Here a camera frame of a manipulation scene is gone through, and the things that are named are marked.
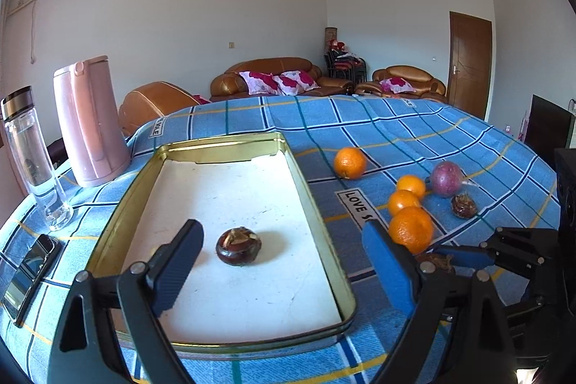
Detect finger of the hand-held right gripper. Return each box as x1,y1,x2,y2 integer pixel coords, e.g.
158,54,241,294
500,298,568,351
431,226,561,277

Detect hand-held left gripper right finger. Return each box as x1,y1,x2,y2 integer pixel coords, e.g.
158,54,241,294
361,221,518,384

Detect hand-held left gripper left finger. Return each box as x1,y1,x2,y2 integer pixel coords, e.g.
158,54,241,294
47,219,205,384

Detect large orange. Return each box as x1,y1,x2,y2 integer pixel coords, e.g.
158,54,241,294
388,206,433,255
334,147,368,180

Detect dark brown water chestnut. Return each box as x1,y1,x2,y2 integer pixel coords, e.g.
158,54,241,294
451,194,478,219
215,227,262,266
416,253,456,275

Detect small orange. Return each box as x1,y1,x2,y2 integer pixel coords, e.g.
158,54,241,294
396,174,427,199
388,190,422,216

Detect gold metal tin tray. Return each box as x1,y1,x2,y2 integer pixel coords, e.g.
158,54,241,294
85,132,358,360

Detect black television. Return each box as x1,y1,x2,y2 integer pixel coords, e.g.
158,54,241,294
526,95,573,162

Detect purple passion fruit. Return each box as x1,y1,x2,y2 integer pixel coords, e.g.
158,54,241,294
431,161,472,199

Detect blue plaid tablecloth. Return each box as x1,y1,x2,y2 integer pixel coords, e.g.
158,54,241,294
0,94,563,384

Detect black smartphone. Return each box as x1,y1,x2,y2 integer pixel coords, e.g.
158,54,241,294
2,234,62,328

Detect brown wooden door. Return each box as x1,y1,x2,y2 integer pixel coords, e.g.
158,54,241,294
449,12,492,120

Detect brown leather armchair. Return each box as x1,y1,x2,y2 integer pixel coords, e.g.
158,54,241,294
119,82,212,137
357,66,447,103

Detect pink electric kettle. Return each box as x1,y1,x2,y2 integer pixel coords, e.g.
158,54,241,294
53,55,131,188

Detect floral pink pillow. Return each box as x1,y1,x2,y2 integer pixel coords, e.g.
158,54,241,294
240,71,280,95
274,70,318,96
380,77,415,94

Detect clear glass bottle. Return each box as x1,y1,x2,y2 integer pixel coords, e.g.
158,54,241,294
0,86,75,232

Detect stacked dark chairs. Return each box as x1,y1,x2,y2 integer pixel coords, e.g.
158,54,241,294
325,50,366,84

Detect brown leather three-seat sofa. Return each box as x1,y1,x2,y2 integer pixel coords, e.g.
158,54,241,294
211,58,356,101

